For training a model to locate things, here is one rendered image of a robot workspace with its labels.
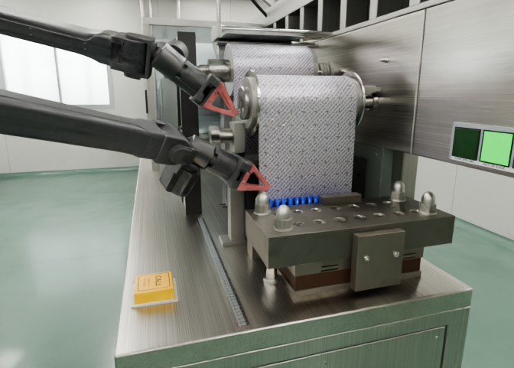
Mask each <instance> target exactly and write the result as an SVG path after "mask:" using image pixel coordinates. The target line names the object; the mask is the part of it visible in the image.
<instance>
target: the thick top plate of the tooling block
mask: <svg viewBox="0 0 514 368"><path fill-rule="evenodd" d="M389 198H390V197H374V198H365V199H361V202H357V203H349V204H334V205H326V206H324V205H322V204H320V203H315V204H299V205H291V206H288V207H289V209H290V211H291V217H292V226H293V230H291V231H288V232H279V231H276V230H274V229H273V226H274V225H275V217H276V210H277V209H278V207H271V212H272V213H271V214H269V215H265V216H260V215H256V214H254V210H255V209H249V210H246V237H247V239H248V240H249V241H250V243H251V244H252V246H253V248H254V249H255V251H256V252H257V253H258V255H259V256H260V258H261V259H262V261H263V262H264V263H265V265H266V267H267V268H268V269H276V268H282V267H288V266H293V265H303V264H309V263H315V262H325V261H330V260H336V259H346V258H352V247H353V234H354V233H361V232H367V231H373V230H385V229H392V228H400V229H402V230H404V231H405V242H404V250H406V249H416V248H421V247H427V246H437V245H443V244H448V243H452V239H453V233H454V222H455V215H452V214H450V213H447V212H444V211H443V210H439V209H437V208H436V212H437V214H435V215H425V214H421V213H419V212H418V208H419V202H420V201H417V200H414V199H412V198H410V197H406V196H405V199H406V201H404V202H396V201H392V200H390V199H389Z"/></svg>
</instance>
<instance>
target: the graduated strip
mask: <svg viewBox="0 0 514 368"><path fill-rule="evenodd" d="M197 221H198V223H199V225H200V229H201V231H202V234H203V237H204V239H205V241H206V244H207V247H208V250H209V251H210V255H211V257H212V260H213V263H214V265H215V267H216V271H217V273H218V276H219V278H220V281H221V283H222V286H223V289H224V292H225V294H226V297H227V300H228V302H229V305H230V307H231V310H232V312H233V316H234V318H235V320H236V323H237V326H238V327H246V326H250V325H251V324H250V321H249V319H248V317H247V314H246V312H245V310H244V307H243V306H242V302H241V301H240V299H239V296H238V294H237V292H236V289H235V287H234V285H233V282H232V280H231V278H230V276H229V273H228V272H227V269H226V267H225V265H224V262H223V260H222V257H221V255H220V253H219V250H218V249H217V247H216V244H215V242H214V240H213V237H212V235H211V233H210V230H209V228H208V226H207V223H206V221H205V219H204V218H197Z"/></svg>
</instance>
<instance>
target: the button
mask: <svg viewBox="0 0 514 368"><path fill-rule="evenodd" d="M134 297H135V304H143V303H148V302H153V301H163V300H168V299H173V298H174V283H173V277H172V272H159V273H153V274H147V275H137V276H136V277H135V291H134Z"/></svg>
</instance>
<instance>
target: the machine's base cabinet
mask: <svg viewBox="0 0 514 368"><path fill-rule="evenodd" d="M469 313H470V306H468V307H464V308H457V309H453V310H449V311H442V312H438V313H434V314H427V315H424V316H420V317H416V318H409V319H405V320H400V321H394V322H390V323H386V324H379V325H375V326H371V327H364V328H360V329H356V330H352V331H345V332H342V333H338V334H331V335H327V336H322V337H316V338H312V339H308V340H301V341H297V342H293V343H289V344H282V345H278V346H274V347H267V348H264V349H260V350H253V351H249V352H245V353H238V354H234V355H230V356H226V357H219V358H215V359H211V360H204V361H200V362H196V363H189V364H185V365H182V366H175V367H171V368H461V365H462V359H463V354H464V344H465V339H466V334H467V324H468V319H469Z"/></svg>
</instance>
